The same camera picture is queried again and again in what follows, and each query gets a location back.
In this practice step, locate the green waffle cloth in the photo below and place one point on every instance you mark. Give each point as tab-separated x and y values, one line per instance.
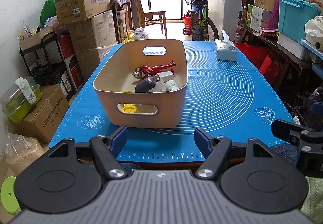
314	198

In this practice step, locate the light blue lid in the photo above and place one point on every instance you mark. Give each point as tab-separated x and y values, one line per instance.
310	44

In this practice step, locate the green bag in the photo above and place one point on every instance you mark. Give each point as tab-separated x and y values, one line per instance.
48	9

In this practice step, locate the white cloth bundle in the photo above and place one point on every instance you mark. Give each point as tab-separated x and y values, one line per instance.
314	28

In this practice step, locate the red paper bag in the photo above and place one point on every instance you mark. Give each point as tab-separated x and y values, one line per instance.
254	57

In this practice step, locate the shallow cardboard box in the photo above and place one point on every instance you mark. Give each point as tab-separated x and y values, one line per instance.
32	39

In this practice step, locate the black remote control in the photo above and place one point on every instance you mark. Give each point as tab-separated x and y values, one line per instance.
146	85

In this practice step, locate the black plastic bag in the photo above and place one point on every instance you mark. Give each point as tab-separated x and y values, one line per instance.
306	102

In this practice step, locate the black green bicycle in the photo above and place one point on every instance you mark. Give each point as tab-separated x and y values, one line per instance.
200	24

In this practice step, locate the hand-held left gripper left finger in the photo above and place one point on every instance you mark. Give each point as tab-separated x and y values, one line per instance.
119	139

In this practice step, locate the green plastic stool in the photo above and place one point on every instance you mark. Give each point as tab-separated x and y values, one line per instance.
7	193

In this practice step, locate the small white plastic bag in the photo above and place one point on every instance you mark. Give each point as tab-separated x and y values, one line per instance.
140	33

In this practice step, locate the yellow toy launcher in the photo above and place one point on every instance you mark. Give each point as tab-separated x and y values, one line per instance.
130	109

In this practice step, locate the yellow jug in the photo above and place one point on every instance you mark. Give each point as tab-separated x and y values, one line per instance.
127	37

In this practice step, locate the large taped cardboard box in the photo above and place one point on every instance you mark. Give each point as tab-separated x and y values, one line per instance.
93	39

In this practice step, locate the black metal rack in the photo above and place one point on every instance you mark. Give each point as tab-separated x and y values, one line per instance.
50	37

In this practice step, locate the brown printed cardboard box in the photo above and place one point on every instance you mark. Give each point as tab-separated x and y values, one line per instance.
43	115

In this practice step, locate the clear bag of grain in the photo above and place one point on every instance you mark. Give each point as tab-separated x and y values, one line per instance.
24	155

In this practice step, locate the green white carton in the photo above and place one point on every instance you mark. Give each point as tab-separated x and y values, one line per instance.
254	18

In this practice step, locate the white charger plug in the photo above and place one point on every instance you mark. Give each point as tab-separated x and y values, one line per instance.
166	76

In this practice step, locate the white chest freezer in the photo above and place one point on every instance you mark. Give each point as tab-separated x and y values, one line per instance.
227	11

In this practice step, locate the white pill bottle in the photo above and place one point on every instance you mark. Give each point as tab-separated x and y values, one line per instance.
171	86

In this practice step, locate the patterned tissue box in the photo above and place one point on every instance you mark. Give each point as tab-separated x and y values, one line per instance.
225	53

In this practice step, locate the blue silicone baking mat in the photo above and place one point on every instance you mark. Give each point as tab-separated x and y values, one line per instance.
222	102

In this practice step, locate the teal storage box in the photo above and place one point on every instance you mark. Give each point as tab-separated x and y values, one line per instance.
295	20

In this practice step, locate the wooden chair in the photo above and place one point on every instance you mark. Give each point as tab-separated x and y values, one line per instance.
152	15

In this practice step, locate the white foam box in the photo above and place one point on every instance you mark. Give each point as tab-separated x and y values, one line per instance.
290	45

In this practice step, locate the green plastic lidded container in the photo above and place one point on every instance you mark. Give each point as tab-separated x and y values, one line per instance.
15	110

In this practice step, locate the beige plastic storage bin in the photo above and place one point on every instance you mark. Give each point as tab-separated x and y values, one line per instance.
141	110

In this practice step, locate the stack of red buckets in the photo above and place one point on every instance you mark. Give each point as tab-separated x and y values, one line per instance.
187	21

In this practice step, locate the white patterned cloth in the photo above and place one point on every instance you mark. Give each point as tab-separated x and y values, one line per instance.
26	90

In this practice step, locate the red black appliance box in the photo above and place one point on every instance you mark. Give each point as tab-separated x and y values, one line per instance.
73	69

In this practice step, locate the dark wooden side table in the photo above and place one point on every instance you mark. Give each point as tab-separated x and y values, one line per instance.
280	54

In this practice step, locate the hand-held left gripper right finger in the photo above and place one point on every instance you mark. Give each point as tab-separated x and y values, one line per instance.
201	140

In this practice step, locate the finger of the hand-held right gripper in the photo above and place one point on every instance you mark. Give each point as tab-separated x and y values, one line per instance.
282	128
318	107

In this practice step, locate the toilet paper roll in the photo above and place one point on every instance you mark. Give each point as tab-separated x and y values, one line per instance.
318	45

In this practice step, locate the person's denim leg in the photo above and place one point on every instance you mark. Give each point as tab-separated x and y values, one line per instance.
285	152

